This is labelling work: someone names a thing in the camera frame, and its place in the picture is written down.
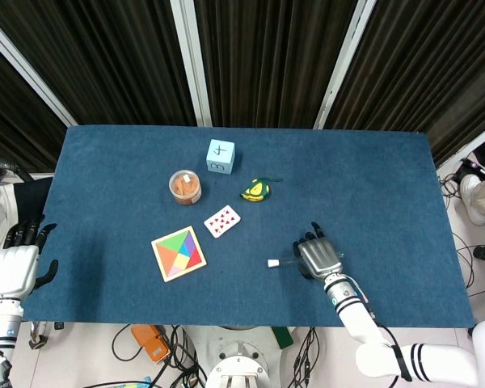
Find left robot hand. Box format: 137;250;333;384
0;214;60;302

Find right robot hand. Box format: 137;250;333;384
293;221;345;281

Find clear test tube white cap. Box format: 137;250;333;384
267;251;345;269

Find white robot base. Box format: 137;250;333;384
185;325;304;388

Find blue felt table mat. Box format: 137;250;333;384
22;124;474;329

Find green block under table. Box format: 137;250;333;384
271;326;295;349

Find yellow green tape measure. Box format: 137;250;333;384
239;176;285;202

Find red hearts playing card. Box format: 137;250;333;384
203;204;243;239

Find light blue numbered cube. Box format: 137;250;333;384
206;138;236;176

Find colourful wooden tangram puzzle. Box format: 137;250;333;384
150;225;208;284

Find round jar with brown contents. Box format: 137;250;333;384
168;170;203;207

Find orange box under table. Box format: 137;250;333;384
129;323;172;365

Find white shoe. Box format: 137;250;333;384
458;174;485;226

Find black cable bundle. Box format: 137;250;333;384
291;326;320;388

